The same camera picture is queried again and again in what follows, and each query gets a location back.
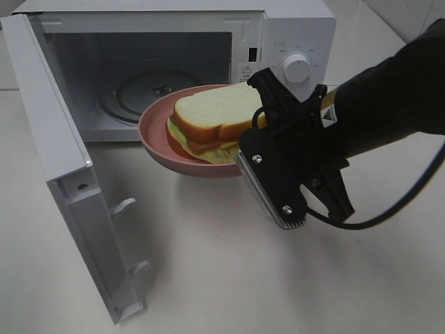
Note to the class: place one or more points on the white bread sandwich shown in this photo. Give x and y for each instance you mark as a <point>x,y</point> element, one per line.
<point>217,115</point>

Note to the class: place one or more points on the white microwave oven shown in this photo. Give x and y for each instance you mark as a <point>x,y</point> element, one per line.
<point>219,42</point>

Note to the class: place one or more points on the white microwave door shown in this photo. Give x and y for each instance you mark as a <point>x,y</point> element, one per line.
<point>69,170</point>

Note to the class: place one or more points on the pink round plate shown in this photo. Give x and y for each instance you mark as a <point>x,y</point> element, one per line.
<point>152,132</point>

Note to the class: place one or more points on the white upper microwave knob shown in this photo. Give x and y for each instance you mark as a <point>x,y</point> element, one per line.
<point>296,66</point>

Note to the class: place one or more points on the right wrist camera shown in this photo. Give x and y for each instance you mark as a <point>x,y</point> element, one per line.
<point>271,181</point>

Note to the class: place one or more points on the green lettuce leaf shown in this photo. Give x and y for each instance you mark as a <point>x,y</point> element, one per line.
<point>223,153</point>

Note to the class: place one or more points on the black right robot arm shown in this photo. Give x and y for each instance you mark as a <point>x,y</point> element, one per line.
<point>402,95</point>

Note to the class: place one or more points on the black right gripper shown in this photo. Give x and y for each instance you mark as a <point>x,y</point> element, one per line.
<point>292,125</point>

